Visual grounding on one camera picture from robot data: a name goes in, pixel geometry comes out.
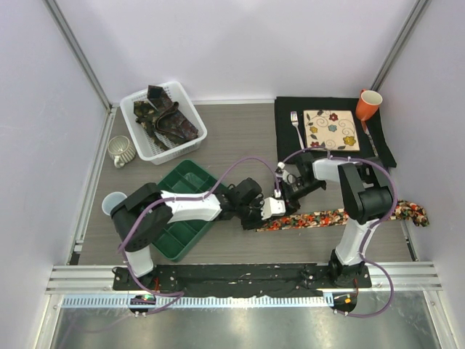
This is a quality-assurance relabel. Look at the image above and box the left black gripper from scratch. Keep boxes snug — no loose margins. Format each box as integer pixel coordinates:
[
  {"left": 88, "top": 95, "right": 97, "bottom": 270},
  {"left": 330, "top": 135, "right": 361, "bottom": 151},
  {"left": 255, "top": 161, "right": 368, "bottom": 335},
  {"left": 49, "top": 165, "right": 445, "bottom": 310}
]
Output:
[{"left": 235, "top": 197, "right": 271, "bottom": 231}]

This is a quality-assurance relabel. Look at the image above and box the red floral patterned tie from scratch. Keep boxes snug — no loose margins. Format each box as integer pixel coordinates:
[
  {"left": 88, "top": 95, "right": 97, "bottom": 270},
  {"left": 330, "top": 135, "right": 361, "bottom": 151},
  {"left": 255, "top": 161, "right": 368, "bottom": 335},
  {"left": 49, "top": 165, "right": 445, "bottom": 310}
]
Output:
[{"left": 256, "top": 200, "right": 429, "bottom": 232}]

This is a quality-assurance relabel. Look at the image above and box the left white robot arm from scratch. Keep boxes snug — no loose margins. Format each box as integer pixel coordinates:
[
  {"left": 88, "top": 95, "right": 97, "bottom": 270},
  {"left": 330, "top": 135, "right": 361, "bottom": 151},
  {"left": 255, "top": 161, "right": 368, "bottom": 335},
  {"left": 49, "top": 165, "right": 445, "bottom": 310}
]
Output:
[{"left": 102, "top": 178, "right": 264, "bottom": 290}]

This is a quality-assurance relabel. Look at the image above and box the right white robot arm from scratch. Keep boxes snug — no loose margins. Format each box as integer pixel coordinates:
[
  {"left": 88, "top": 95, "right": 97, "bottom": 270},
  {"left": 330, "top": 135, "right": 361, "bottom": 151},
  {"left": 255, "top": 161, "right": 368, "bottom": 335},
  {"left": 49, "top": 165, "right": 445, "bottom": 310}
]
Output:
[{"left": 277, "top": 153, "right": 397, "bottom": 287}]

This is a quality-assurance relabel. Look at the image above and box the floral square plate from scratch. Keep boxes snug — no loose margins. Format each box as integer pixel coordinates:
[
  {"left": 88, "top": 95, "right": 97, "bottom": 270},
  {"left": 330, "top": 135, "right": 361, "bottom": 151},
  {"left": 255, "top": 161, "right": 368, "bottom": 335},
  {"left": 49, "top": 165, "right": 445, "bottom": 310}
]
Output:
[{"left": 303, "top": 109, "right": 360, "bottom": 152}]

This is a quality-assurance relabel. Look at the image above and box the silver fork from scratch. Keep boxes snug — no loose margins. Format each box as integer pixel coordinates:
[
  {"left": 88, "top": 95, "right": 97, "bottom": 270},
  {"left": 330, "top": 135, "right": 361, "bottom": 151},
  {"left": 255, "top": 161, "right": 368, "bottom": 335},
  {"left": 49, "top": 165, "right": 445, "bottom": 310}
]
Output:
[{"left": 290, "top": 111, "right": 305, "bottom": 149}]

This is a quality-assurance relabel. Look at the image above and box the green compartment tray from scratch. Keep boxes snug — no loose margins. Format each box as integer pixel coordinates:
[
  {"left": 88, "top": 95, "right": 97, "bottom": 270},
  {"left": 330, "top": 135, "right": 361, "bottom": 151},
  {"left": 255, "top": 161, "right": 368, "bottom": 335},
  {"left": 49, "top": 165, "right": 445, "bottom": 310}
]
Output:
[{"left": 153, "top": 160, "right": 217, "bottom": 262}]

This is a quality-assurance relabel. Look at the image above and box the orange mug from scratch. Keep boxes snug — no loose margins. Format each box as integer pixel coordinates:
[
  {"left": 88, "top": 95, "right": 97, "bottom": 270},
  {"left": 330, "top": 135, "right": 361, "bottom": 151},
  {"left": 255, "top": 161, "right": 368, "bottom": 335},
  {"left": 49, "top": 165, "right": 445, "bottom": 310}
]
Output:
[{"left": 355, "top": 89, "right": 383, "bottom": 121}]

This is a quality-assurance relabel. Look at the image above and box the white plastic basket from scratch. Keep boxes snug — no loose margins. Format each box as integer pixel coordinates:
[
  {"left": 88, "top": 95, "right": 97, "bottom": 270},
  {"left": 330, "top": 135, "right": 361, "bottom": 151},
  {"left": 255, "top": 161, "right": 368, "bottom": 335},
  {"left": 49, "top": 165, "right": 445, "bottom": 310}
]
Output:
[{"left": 120, "top": 81, "right": 208, "bottom": 165}]

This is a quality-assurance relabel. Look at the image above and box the dark patterned tie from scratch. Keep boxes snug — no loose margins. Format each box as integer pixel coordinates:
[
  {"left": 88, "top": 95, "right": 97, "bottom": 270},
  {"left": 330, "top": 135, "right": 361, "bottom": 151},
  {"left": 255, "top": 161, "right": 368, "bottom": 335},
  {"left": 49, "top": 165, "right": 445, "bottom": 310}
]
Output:
[{"left": 133, "top": 85, "right": 198, "bottom": 151}]

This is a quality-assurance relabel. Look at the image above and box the clear plastic cup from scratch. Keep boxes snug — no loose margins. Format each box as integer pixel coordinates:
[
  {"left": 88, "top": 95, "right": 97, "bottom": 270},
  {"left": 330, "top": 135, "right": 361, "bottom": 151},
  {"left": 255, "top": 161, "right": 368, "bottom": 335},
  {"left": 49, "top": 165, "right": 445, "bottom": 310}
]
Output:
[{"left": 101, "top": 191, "right": 127, "bottom": 216}]

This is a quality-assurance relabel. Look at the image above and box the grey ribbed cup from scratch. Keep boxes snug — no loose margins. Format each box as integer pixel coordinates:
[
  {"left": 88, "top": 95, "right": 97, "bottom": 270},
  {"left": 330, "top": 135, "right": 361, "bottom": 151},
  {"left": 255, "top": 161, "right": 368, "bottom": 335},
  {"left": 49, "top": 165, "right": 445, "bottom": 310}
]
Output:
[{"left": 107, "top": 135, "right": 137, "bottom": 169}]

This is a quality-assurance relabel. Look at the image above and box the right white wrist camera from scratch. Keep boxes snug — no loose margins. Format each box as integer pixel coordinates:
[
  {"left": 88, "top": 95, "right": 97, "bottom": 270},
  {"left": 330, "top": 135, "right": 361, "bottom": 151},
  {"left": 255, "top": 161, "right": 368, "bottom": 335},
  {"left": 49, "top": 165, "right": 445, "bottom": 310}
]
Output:
[{"left": 275, "top": 162, "right": 296, "bottom": 185}]

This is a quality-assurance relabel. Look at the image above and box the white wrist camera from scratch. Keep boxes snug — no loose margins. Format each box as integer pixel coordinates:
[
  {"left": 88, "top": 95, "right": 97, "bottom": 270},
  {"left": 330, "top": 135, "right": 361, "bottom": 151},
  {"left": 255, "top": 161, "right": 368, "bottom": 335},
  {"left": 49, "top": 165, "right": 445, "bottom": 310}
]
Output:
[
  {"left": 261, "top": 197, "right": 286, "bottom": 220},
  {"left": 275, "top": 162, "right": 296, "bottom": 185}
]

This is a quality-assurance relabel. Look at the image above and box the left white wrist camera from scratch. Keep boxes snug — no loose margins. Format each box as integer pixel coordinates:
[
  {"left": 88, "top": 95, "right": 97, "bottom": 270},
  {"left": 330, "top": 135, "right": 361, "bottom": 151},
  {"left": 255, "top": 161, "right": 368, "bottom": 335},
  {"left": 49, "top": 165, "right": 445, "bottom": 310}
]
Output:
[{"left": 261, "top": 197, "right": 286, "bottom": 220}]

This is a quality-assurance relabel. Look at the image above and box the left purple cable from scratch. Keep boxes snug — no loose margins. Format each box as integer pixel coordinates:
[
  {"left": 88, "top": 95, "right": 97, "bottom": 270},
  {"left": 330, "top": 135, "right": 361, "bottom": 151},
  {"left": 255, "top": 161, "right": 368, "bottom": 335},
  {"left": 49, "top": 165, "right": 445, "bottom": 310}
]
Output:
[{"left": 116, "top": 156, "right": 283, "bottom": 316}]

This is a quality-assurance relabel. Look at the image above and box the purple cable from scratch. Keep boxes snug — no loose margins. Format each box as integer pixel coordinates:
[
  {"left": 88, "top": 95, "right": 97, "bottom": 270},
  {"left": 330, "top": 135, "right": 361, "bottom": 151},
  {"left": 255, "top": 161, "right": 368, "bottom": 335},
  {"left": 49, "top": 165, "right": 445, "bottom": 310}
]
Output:
[
  {"left": 116, "top": 156, "right": 283, "bottom": 316},
  {"left": 278, "top": 146, "right": 397, "bottom": 320}
]

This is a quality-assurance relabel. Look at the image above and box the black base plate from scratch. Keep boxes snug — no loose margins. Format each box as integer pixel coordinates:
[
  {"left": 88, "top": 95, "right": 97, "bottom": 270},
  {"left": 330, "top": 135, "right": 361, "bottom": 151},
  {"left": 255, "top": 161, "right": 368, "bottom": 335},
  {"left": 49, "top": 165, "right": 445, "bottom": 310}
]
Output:
[{"left": 112, "top": 262, "right": 373, "bottom": 300}]

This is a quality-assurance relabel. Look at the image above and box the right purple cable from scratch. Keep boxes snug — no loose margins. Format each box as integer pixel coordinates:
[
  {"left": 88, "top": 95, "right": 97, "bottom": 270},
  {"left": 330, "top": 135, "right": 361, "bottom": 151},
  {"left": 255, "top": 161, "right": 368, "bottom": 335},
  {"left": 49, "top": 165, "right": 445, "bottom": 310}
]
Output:
[{"left": 278, "top": 146, "right": 397, "bottom": 320}]

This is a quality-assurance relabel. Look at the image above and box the patterned handle knife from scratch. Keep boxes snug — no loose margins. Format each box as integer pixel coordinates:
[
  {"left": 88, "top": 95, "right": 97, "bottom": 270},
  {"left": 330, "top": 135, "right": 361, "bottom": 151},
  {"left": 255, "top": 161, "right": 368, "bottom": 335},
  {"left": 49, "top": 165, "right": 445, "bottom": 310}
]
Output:
[{"left": 361, "top": 121, "right": 379, "bottom": 157}]

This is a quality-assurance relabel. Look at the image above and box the aluminium frame rail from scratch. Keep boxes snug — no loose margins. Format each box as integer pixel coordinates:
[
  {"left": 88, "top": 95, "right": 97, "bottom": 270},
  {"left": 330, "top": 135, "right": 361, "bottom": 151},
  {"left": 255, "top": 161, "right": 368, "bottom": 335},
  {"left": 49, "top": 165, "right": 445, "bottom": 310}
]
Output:
[{"left": 45, "top": 265, "right": 115, "bottom": 294}]

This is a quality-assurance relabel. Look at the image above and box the slotted cable duct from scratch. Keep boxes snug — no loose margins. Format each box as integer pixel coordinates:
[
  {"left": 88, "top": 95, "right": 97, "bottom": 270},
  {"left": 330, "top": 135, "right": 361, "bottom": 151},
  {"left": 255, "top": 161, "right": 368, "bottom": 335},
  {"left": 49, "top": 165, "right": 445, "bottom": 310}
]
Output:
[{"left": 61, "top": 293, "right": 333, "bottom": 309}]

